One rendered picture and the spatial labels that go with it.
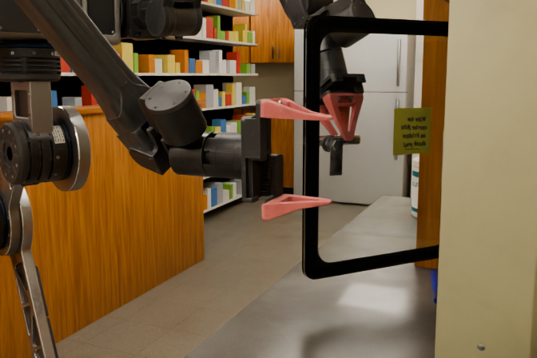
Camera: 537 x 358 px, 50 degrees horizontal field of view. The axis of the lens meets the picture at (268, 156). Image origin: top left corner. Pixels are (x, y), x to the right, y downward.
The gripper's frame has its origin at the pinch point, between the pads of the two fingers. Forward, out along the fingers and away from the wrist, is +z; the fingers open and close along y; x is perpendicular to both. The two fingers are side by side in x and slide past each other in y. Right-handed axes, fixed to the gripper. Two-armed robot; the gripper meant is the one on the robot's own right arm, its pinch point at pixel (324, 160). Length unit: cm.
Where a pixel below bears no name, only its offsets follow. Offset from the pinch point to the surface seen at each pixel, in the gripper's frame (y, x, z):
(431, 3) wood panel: 23, 46, 4
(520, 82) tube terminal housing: 8.7, 9.5, 20.3
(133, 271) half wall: -101, 202, -186
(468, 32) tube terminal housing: 14.6, 9.4, 14.4
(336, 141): 0.2, 18.8, -4.5
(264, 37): 55, 529, -250
